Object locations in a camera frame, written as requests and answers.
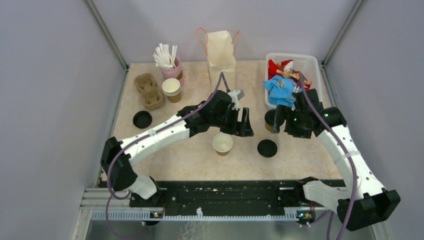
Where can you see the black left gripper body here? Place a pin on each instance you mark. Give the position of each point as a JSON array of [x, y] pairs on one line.
[[228, 121]]

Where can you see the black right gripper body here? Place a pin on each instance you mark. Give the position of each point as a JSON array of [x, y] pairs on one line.
[[294, 125]]

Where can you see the black cup lid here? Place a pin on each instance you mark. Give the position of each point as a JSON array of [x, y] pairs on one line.
[[267, 148], [270, 116]]

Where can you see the brown paper coffee cup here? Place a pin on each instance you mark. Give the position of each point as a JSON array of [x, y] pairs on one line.
[[269, 126]]

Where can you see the brown pulp cup carrier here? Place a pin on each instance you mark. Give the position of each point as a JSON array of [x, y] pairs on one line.
[[150, 94]]

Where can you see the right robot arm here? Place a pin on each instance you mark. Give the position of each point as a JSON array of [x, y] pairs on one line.
[[366, 201]]

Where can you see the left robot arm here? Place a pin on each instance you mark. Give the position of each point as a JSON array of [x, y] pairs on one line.
[[120, 156]]

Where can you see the cream paper takeout bag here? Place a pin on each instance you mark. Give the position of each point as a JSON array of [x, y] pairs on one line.
[[220, 48]]

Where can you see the blue cartoon cloth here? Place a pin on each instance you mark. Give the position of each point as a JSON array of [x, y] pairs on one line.
[[280, 91]]

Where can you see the red patterned cloth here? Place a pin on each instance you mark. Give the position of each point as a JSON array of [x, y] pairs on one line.
[[286, 69]]

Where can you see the white plastic basket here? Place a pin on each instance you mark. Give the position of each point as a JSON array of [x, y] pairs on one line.
[[306, 64]]

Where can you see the stack of brown paper cups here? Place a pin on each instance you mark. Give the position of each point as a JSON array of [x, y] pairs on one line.
[[171, 87]]

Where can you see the pink straw holder cup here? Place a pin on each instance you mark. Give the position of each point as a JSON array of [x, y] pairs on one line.
[[174, 73]]

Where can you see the stack of black lids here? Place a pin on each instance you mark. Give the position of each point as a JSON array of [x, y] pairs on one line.
[[142, 119]]

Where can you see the white wrapped straws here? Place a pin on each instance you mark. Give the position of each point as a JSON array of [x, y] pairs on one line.
[[164, 57]]

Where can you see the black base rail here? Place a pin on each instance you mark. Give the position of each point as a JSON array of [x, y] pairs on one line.
[[245, 198]]

